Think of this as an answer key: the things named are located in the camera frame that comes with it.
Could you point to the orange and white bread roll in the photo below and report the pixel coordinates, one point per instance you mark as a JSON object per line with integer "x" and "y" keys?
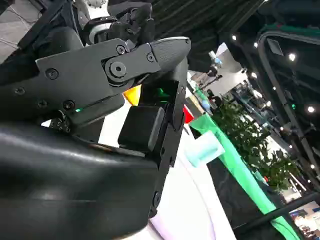
{"x": 133, "y": 96}

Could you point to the pale green mug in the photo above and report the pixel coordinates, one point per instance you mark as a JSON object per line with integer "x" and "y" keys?
{"x": 207, "y": 150}

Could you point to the red triangular sign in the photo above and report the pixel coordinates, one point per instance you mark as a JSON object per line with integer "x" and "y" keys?
{"x": 188, "y": 116}

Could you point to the black pole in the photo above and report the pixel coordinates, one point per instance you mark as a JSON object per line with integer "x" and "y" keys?
{"x": 287, "y": 208}

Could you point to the green leafy plant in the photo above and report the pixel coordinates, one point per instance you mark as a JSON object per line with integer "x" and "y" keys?
{"x": 240, "y": 130}

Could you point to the green cloth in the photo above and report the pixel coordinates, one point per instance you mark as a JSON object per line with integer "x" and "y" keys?
{"x": 240, "y": 170}

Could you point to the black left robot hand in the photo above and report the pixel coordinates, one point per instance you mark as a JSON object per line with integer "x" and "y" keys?
{"x": 135, "y": 22}

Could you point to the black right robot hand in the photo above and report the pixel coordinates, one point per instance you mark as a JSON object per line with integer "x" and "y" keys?
{"x": 75, "y": 180}

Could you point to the lilac plate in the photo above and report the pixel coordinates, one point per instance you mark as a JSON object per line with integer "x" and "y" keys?
{"x": 180, "y": 225}

